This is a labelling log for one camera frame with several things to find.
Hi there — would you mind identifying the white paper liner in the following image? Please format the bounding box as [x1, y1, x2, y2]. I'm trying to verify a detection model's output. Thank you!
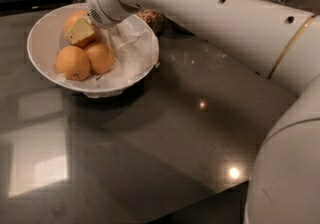
[53, 15, 159, 98]

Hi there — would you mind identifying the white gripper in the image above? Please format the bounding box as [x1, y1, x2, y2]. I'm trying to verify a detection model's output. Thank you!
[63, 0, 143, 46]

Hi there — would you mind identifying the white bowl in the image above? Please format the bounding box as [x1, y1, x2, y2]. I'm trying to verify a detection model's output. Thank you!
[26, 2, 160, 99]

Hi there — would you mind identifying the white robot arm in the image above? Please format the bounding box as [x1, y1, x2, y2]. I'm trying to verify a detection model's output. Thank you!
[87, 0, 320, 224]

